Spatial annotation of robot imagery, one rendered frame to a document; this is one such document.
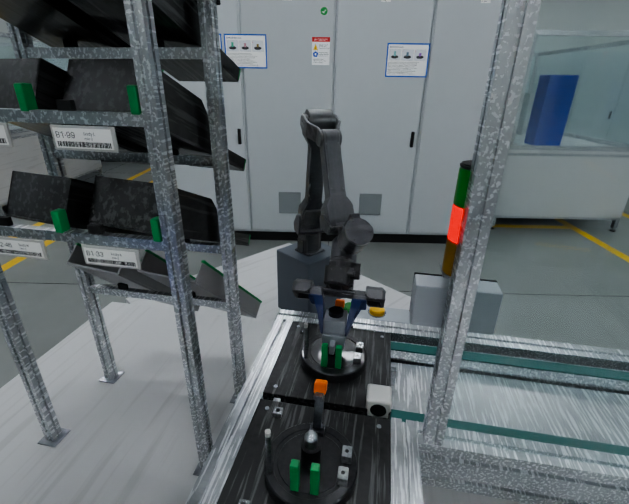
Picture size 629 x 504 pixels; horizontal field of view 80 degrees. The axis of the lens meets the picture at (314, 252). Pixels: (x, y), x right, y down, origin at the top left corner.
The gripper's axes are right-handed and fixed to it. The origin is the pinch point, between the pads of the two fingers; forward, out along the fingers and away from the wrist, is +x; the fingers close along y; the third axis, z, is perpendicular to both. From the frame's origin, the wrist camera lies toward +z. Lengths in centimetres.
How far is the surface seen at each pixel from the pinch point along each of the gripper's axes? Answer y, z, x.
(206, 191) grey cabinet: -163, -226, -163
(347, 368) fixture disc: 3.3, -3.9, 9.0
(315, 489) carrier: 1.6, 14.8, 27.3
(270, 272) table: -31, -54, -27
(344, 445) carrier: 4.7, 10.0, 21.8
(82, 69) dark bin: -34, 42, -20
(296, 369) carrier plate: -7.1, -5.1, 10.5
